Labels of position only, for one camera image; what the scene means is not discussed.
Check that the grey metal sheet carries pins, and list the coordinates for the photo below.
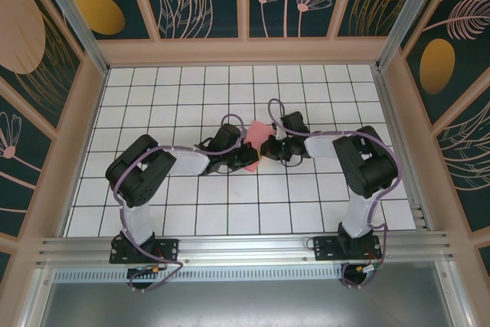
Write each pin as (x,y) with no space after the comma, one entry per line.
(245,304)

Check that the yellow power connector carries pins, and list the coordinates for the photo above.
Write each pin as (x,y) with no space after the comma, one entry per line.
(361,267)
(153,269)

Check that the wall panel peach circle gold lines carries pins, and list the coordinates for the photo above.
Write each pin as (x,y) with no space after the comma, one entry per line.
(23,36)

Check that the wall panel single flower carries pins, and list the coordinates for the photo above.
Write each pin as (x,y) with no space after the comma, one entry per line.
(19,151)

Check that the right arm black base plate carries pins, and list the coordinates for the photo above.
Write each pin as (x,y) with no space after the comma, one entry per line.
(325,252)

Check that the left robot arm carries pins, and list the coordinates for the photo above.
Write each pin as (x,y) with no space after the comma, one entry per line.
(134,177)

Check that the pink paper sheet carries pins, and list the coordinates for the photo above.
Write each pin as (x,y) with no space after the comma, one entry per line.
(258,131)

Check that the clear plastic corner strip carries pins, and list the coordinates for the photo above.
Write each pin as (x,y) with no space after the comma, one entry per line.
(76,24)

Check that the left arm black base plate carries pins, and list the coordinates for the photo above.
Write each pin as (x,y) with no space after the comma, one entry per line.
(168,250)

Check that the aluminium side rail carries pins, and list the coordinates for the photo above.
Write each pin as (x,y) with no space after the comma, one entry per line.
(398,151)

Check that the wall panel with orange ellipse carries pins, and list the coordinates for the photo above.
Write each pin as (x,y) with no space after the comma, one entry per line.
(99,13)

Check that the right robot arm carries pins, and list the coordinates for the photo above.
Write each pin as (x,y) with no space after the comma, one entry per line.
(367,166)

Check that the long aluminium mounting rail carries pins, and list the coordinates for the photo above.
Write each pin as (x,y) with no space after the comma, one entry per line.
(245,250)

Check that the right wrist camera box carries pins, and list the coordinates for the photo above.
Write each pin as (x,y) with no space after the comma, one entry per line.
(275,128)

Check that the aluminium corner post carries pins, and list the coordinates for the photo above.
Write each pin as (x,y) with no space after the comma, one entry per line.
(402,17)

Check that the wall panel orange ellipse feather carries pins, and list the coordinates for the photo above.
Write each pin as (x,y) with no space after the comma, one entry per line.
(440,66)

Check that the wall panel with pink leaves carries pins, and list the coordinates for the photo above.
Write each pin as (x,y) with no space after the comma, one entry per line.
(467,151)

